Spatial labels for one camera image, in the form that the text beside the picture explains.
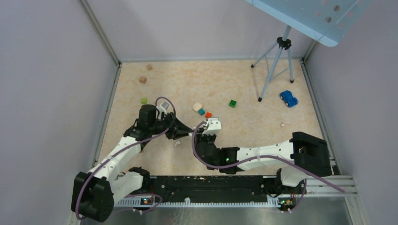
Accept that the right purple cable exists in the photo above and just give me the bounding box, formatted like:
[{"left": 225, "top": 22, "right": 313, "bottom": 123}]
[{"left": 191, "top": 121, "right": 346, "bottom": 212}]

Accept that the grey tripod stand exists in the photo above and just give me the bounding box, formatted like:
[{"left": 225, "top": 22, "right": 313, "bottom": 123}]
[{"left": 251, "top": 25, "right": 294, "bottom": 102}]

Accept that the near wooden cube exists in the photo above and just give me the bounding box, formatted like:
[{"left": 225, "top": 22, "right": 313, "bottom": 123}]
[{"left": 139, "top": 76, "right": 147, "bottom": 84}]

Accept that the blue toy car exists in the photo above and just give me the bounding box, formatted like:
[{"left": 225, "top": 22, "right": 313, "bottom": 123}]
[{"left": 279, "top": 90, "right": 298, "bottom": 107}]

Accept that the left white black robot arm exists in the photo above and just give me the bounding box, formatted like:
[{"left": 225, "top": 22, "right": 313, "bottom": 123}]
[{"left": 71, "top": 102, "right": 193, "bottom": 222}]

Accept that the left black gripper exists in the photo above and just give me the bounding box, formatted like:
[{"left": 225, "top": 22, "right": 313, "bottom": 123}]
[{"left": 150, "top": 112, "right": 193, "bottom": 140}]

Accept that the light blue perforated panel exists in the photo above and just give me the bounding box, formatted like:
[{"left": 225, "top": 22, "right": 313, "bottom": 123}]
[{"left": 246, "top": 0, "right": 372, "bottom": 47}]

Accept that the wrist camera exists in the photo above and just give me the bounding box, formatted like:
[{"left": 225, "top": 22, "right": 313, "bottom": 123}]
[
  {"left": 202, "top": 117, "right": 222, "bottom": 135},
  {"left": 156, "top": 102, "right": 170, "bottom": 114}
]

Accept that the far wooden cube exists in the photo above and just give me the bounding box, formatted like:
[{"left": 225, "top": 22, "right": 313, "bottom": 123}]
[{"left": 146, "top": 64, "right": 153, "bottom": 71}]

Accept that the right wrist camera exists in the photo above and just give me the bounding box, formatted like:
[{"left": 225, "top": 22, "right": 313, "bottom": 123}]
[{"left": 202, "top": 117, "right": 222, "bottom": 135}]

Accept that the beige rounded block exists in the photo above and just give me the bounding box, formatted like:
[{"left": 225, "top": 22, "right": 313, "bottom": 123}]
[{"left": 192, "top": 102, "right": 203, "bottom": 112}]

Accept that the teal small cube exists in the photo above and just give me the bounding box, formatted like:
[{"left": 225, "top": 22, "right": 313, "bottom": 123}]
[{"left": 198, "top": 109, "right": 206, "bottom": 116}]

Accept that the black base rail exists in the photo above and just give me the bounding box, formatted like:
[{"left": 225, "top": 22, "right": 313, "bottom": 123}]
[{"left": 132, "top": 175, "right": 305, "bottom": 203}]

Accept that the wooden cube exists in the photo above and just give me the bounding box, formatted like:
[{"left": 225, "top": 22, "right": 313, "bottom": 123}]
[
  {"left": 146, "top": 64, "right": 153, "bottom": 71},
  {"left": 139, "top": 76, "right": 147, "bottom": 84}
]

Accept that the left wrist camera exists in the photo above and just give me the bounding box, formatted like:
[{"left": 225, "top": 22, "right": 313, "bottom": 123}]
[{"left": 156, "top": 102, "right": 170, "bottom": 114}]

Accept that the dark green toy brick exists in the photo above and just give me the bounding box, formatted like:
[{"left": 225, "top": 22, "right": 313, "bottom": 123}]
[{"left": 229, "top": 100, "right": 237, "bottom": 108}]

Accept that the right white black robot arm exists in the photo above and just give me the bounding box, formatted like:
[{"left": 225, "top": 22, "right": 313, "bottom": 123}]
[{"left": 191, "top": 132, "right": 332, "bottom": 193}]

